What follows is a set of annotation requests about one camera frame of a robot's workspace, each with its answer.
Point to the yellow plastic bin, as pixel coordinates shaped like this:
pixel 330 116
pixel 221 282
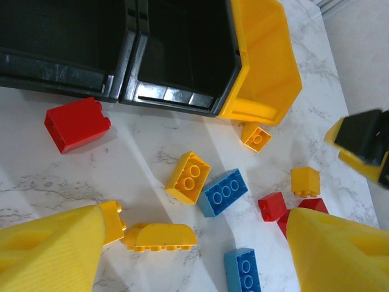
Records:
pixel 267 45

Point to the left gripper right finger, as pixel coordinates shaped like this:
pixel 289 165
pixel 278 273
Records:
pixel 340 258

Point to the large red lego brick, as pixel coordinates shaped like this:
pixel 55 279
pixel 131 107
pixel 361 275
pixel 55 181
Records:
pixel 76 124

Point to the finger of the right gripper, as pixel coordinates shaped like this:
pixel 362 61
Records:
pixel 358 137

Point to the yellow rectangular lego brick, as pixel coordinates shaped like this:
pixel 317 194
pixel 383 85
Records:
pixel 188 178

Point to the blue rectangular lego brick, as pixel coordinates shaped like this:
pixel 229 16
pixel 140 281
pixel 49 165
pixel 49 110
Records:
pixel 243 270
pixel 225 193

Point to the black plastic bin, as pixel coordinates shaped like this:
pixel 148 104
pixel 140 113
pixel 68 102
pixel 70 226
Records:
pixel 188 45
pixel 60 30

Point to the yellow square lego brick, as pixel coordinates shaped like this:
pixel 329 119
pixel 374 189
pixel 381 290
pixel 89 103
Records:
pixel 114 219
pixel 257 138
pixel 305 179

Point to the aluminium frame post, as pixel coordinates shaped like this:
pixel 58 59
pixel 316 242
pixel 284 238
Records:
pixel 329 4

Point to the red sloped lego brick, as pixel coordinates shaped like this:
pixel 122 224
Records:
pixel 316 207

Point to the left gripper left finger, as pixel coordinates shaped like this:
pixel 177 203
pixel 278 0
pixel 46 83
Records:
pixel 45 258

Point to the small red lego brick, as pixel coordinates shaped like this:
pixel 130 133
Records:
pixel 272 207

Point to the yellow curved lego brick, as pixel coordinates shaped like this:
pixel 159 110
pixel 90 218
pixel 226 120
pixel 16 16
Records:
pixel 161 235

